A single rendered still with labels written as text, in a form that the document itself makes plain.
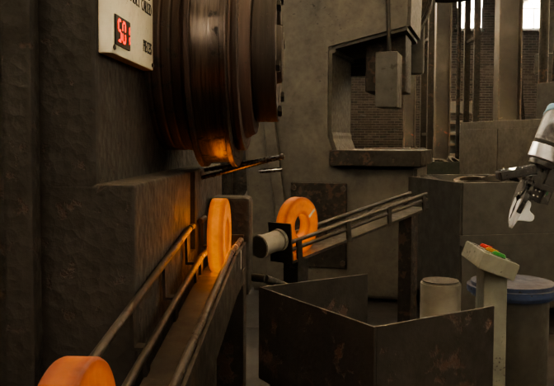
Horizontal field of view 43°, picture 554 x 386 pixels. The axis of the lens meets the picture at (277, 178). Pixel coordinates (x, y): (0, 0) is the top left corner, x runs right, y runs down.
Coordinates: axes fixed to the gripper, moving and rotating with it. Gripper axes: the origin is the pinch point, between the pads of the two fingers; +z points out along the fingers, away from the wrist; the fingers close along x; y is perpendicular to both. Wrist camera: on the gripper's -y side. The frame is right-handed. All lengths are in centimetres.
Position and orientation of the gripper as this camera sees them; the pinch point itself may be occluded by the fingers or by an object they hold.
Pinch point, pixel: (509, 223)
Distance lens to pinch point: 217.1
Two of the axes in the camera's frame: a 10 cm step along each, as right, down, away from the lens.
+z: -3.5, 9.3, 0.7
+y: 9.4, 3.5, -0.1
